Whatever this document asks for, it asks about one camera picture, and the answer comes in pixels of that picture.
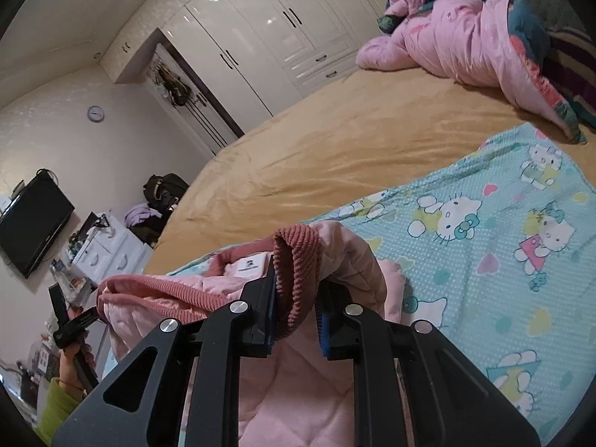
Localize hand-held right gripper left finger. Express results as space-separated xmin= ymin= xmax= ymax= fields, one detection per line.
xmin=51 ymin=254 xmax=280 ymax=447

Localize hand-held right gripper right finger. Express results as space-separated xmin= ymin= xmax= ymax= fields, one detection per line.
xmin=316 ymin=279 xmax=541 ymax=447

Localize pink quilted jacket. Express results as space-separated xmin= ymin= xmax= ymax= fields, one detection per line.
xmin=95 ymin=221 xmax=415 ymax=447

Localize person's left forearm green sleeve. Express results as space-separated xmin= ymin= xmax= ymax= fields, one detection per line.
xmin=35 ymin=377 xmax=85 ymax=445

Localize person's left hand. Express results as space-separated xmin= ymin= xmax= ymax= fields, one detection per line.
xmin=58 ymin=307 xmax=96 ymax=397

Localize white drawer cabinet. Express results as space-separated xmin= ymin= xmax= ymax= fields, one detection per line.
xmin=72 ymin=212 xmax=153 ymax=287

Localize black flat television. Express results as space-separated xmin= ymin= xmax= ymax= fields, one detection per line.
xmin=0 ymin=177 xmax=76 ymax=279

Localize purple cloth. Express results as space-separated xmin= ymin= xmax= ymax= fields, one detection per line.
xmin=125 ymin=202 xmax=161 ymax=229

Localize black backpack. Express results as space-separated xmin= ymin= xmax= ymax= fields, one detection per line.
xmin=142 ymin=173 xmax=189 ymax=210

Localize teal cartoon printed blanket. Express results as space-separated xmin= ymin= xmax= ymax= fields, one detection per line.
xmin=161 ymin=121 xmax=596 ymax=447

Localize bed with yellow sheet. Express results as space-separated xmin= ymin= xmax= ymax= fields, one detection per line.
xmin=153 ymin=63 xmax=596 ymax=271

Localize white door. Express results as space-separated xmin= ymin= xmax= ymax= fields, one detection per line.
xmin=142 ymin=42 xmax=245 ymax=156

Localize items hanging on door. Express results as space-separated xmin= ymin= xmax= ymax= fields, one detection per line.
xmin=151 ymin=58 xmax=191 ymax=108

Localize white glossy wardrobe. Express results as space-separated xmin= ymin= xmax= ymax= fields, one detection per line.
xmin=100 ymin=0 xmax=396 ymax=119

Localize pink floral quilt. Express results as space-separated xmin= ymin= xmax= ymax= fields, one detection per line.
xmin=356 ymin=0 xmax=587 ymax=143

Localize striped pillow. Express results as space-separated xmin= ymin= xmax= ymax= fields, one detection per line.
xmin=545 ymin=25 xmax=596 ymax=129

